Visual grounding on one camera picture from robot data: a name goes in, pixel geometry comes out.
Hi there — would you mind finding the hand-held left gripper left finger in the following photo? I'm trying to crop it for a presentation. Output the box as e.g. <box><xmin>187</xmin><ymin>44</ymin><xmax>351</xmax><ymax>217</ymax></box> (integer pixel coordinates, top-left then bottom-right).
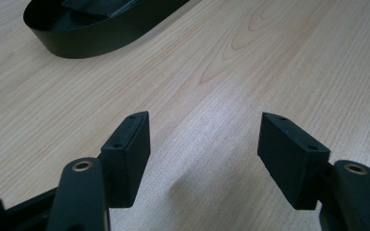
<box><xmin>99</xmin><ymin>110</ymin><xmax>151</xmax><ymax>209</ymax></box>

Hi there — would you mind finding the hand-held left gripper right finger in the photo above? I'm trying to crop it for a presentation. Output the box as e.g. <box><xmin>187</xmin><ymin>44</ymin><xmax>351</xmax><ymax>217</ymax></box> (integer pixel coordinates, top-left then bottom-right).
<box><xmin>256</xmin><ymin>111</ymin><xmax>331</xmax><ymax>211</ymax></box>

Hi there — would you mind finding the black key stand with tray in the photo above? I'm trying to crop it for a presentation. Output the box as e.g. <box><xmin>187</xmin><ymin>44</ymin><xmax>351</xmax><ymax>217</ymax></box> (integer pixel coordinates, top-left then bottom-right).
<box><xmin>22</xmin><ymin>0</ymin><xmax>191</xmax><ymax>60</ymax></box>

